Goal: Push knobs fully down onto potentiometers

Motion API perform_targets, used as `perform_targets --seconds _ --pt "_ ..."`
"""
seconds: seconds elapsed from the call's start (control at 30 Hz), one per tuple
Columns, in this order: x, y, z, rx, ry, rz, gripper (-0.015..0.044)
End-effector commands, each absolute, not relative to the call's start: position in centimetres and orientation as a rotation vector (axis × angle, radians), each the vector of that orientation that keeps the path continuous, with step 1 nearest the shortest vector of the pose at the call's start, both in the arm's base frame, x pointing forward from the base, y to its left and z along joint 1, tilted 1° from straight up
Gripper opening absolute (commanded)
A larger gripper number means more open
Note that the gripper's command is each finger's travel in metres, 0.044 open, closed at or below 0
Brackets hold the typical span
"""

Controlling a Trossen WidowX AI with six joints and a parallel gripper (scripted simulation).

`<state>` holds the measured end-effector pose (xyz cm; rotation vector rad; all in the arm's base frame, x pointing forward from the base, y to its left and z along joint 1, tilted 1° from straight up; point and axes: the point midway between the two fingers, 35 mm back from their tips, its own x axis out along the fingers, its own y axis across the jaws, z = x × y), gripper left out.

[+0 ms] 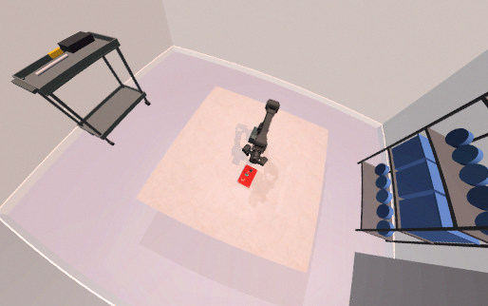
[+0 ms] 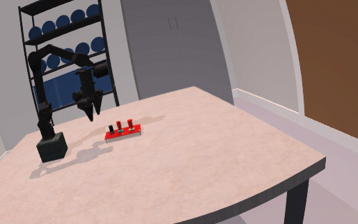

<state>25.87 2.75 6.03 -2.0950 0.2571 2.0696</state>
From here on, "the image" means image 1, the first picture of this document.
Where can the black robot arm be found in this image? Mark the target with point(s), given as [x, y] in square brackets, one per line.
[260, 142]

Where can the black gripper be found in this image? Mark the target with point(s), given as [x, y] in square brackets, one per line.
[247, 150]

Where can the red circuit board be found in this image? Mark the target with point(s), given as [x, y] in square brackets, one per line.
[247, 176]

